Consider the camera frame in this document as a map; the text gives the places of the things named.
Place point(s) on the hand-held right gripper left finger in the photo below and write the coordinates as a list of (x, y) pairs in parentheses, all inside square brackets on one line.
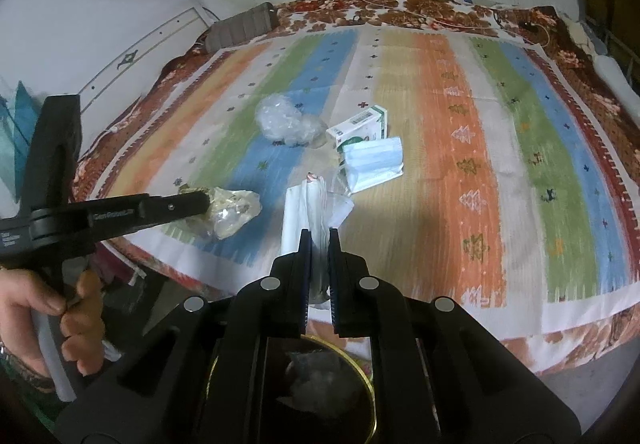
[(307, 284)]

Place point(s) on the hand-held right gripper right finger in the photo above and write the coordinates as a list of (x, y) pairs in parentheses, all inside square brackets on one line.
[(334, 284)]

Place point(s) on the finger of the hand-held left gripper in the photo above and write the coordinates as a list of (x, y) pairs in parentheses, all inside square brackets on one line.
[(175, 208)]

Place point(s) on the yellowish crinkled clear wrapper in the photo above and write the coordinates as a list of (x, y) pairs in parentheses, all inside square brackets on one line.
[(232, 214)]

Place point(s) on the white plastic wrapper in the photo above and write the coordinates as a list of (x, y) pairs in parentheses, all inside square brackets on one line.
[(300, 214)]

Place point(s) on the gold metal can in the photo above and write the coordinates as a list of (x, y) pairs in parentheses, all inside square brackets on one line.
[(320, 409)]

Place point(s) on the blue face mask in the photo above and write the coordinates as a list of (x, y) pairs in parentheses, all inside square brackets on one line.
[(372, 164)]

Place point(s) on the clear plastic bag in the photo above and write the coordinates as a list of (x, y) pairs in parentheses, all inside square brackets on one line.
[(285, 122)]

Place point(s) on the green and white box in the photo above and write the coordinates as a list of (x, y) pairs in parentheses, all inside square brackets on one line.
[(357, 122)]

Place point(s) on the person's left hand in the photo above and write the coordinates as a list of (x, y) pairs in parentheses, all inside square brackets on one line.
[(20, 304)]

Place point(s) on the pink cloth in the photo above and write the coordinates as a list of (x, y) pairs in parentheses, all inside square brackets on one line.
[(117, 266)]

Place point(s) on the teal shopping bag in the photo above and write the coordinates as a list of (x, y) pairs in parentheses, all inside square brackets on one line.
[(22, 124)]

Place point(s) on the striped colourful mat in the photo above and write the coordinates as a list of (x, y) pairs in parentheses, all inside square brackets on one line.
[(450, 174)]

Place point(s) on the white metal headboard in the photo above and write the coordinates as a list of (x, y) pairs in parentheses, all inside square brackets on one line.
[(145, 49)]

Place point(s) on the grey pillow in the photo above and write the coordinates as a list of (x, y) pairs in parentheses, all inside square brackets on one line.
[(240, 27)]

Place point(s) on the floral brown blanket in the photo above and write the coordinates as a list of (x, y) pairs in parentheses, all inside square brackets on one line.
[(425, 7)]

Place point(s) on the white folded cloth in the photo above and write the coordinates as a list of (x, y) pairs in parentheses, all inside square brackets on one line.
[(617, 77)]

